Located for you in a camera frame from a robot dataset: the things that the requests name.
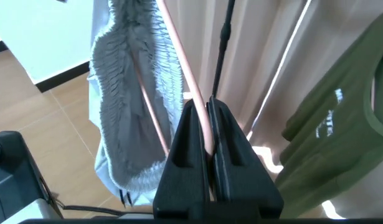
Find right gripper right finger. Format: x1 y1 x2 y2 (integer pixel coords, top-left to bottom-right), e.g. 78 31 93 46
207 96 285 219

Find green long-sleeved shirt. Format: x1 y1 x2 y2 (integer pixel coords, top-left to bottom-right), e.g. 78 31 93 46
274 11 383 219

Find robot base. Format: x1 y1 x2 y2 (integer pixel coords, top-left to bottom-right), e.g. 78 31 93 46
0 130 65 224

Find black clothes rack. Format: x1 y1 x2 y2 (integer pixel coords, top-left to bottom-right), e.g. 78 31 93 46
210 0 237 98

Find pink clothes hanger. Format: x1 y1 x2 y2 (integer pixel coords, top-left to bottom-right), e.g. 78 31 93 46
130 0 215 158

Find beige curtain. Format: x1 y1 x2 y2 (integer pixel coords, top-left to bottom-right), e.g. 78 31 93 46
162 0 383 219

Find pale grey trousers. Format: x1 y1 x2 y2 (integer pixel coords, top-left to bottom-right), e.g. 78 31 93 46
87 0 185 208

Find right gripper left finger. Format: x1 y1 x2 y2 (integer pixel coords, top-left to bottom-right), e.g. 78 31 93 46
153 99 211 219

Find black cable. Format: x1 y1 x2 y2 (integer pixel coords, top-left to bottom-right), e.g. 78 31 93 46
55 198 154 218

